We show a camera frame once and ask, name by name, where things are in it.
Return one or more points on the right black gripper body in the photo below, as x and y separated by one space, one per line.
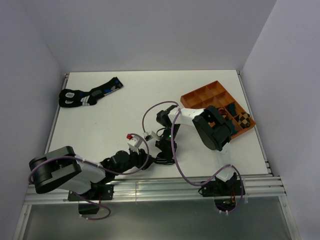
165 141

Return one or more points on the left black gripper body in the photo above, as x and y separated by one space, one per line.
135 160

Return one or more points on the black white striped sock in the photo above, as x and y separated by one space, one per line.
161 160

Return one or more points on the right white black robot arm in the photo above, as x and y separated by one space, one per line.
214 132

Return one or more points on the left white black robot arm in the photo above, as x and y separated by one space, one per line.
63 169

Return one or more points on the orange compartment tray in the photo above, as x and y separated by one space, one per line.
214 94

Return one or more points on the dark teal rolled sock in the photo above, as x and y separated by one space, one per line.
231 108

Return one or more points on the black blue sport sock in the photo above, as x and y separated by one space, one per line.
69 98

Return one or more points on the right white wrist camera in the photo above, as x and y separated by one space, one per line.
151 135

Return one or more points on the aluminium frame rail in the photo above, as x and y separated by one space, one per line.
156 204

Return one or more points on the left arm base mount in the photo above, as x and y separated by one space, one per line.
100 193

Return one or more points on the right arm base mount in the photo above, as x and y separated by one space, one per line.
222 189

